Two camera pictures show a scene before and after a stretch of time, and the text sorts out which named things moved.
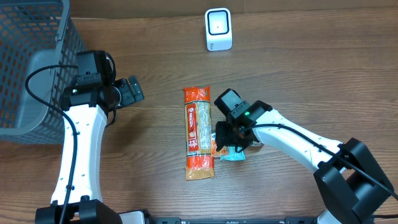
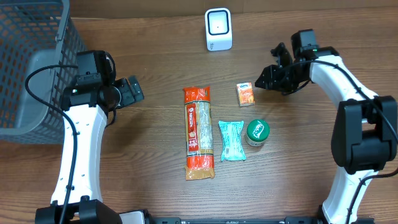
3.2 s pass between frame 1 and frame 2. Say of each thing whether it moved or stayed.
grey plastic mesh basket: stayed
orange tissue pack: moved
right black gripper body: moved
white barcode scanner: stayed
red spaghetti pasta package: stayed
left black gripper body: stayed
